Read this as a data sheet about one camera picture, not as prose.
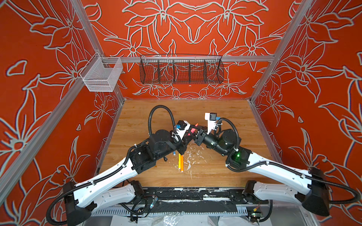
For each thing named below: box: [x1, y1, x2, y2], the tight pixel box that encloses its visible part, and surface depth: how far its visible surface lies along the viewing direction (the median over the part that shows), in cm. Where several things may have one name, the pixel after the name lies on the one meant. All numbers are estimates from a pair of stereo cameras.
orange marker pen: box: [180, 154, 185, 173], surface depth 85 cm
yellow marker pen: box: [178, 152, 181, 170], surface depth 87 cm
